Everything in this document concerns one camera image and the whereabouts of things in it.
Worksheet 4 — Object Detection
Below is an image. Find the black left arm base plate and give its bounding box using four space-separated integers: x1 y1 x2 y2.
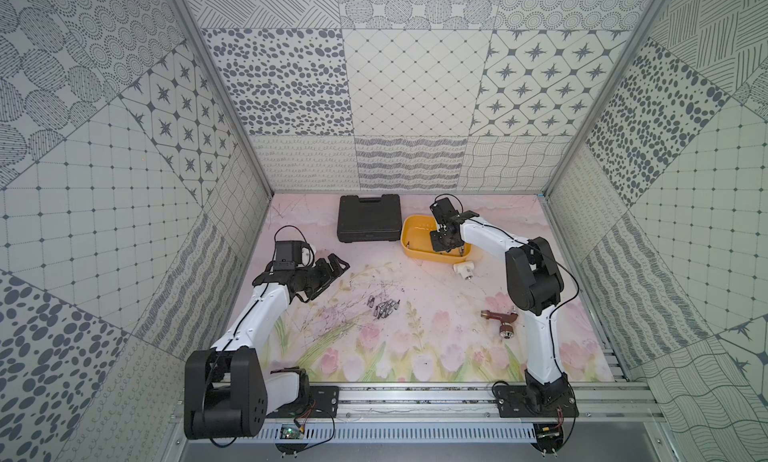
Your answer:
267 367 340 418

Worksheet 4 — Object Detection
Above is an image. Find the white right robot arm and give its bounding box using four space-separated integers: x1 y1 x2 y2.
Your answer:
430 198 570 405

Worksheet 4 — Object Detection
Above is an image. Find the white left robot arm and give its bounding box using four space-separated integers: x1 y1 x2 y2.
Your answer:
183 254 349 440

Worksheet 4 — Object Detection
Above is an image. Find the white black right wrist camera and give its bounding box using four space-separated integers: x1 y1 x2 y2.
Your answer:
430 197 479 231

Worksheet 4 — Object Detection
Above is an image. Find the white pipe tee fitting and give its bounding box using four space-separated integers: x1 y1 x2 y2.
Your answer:
452 261 475 280

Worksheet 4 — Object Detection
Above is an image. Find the black plastic tool case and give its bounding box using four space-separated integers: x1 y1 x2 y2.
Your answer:
337 194 403 243

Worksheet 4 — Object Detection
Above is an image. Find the red brown pipe fitting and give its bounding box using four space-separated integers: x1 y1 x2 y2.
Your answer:
481 310 518 339

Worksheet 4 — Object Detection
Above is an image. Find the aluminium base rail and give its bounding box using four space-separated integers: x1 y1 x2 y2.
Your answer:
173 382 667 425

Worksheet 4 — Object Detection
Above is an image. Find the yellow plastic storage box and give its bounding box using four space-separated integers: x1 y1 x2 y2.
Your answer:
401 214 472 265

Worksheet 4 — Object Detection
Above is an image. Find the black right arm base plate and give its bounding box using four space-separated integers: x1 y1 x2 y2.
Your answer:
491 372 579 418

